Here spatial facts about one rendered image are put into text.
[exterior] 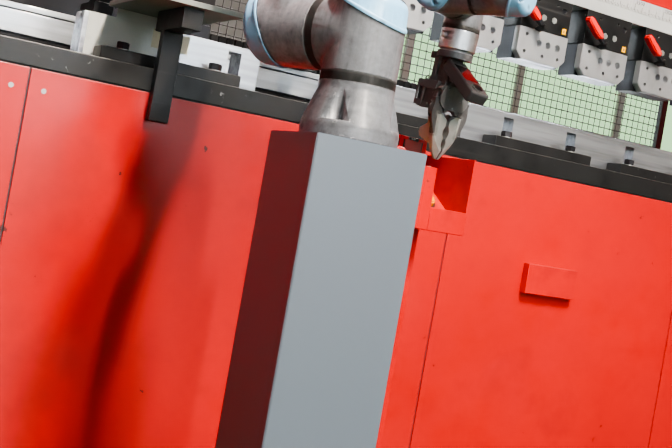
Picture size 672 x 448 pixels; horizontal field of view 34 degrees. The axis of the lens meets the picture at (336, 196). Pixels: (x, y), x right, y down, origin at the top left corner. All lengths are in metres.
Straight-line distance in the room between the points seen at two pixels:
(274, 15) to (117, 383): 0.85
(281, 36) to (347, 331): 0.46
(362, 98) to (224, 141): 0.67
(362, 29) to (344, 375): 0.50
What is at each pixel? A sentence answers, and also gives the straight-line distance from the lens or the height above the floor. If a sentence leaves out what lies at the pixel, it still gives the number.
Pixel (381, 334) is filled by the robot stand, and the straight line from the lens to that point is 1.63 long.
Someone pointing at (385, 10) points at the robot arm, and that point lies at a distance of 1.65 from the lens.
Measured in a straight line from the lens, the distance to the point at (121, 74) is 2.16.
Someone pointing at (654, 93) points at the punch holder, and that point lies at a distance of 3.03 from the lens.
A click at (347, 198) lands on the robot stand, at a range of 1.58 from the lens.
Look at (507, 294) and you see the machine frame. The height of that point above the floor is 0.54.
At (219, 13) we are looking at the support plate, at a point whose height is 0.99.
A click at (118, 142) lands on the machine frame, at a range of 2.16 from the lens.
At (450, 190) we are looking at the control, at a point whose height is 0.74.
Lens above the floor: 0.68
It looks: level
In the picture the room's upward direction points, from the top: 10 degrees clockwise
